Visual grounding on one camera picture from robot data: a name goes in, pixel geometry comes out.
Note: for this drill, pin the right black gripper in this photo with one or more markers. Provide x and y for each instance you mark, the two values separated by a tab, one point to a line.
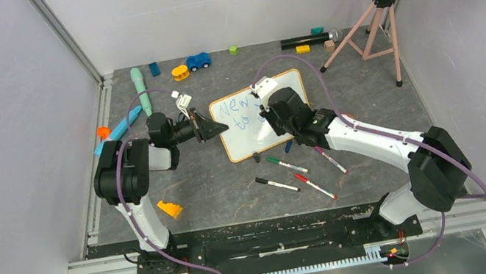
267	119

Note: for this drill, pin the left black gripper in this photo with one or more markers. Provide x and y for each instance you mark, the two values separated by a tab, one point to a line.
208	128

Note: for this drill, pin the blue marker cap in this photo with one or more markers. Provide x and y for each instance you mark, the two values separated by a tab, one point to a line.
288	146

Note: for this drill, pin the white whiteboard wooden frame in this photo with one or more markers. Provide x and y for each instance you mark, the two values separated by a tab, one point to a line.
248	132

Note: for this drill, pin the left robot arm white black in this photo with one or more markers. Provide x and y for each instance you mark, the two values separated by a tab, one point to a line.
122	177

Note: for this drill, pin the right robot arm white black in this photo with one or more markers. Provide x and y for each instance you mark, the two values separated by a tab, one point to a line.
435	165

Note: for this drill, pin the purple capped marker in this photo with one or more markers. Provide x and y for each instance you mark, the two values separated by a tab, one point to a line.
334	162

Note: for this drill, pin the green capped marker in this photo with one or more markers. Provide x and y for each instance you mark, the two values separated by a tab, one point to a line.
288	165

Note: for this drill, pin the yellow oval toy brick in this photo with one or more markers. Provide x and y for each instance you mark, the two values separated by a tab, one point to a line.
180	72

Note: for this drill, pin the yellow flat brick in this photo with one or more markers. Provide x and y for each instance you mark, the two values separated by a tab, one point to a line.
304	49

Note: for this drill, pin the red capped marker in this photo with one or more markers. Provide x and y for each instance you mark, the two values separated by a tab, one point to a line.
305	180

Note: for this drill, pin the black cylinder tube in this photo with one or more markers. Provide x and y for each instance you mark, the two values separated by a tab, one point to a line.
305	40

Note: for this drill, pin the blue toy car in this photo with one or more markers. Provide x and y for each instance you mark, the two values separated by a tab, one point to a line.
199	61

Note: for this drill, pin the light blue toy crayon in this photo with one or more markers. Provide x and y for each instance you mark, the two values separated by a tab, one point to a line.
120	129

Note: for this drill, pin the black capped marker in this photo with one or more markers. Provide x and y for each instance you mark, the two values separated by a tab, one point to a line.
276	184

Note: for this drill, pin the beige wooden cube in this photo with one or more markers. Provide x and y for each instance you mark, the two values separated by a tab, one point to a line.
329	46

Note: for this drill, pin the dark blue brick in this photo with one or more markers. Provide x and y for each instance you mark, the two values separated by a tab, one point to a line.
154	68

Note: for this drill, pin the green cube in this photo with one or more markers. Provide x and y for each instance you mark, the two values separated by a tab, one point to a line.
233	50

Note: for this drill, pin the teal block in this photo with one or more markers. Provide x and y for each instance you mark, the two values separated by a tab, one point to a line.
316	30

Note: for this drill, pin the orange wedge block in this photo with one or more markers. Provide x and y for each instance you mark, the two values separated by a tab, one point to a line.
171	209

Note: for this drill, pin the mint green toy crayon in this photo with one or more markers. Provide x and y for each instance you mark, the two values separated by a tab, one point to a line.
137	79

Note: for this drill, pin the clear round cap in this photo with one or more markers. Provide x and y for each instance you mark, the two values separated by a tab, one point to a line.
335	35

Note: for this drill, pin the small orange block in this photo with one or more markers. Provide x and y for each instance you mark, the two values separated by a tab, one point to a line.
103	132

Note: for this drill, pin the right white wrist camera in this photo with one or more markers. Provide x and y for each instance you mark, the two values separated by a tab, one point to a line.
263	90

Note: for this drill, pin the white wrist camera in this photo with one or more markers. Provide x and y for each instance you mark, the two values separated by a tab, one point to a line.
263	90
182	101

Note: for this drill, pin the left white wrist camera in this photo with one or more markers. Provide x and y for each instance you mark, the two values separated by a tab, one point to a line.
182	101

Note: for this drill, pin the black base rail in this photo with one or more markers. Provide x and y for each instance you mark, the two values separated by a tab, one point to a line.
266	246

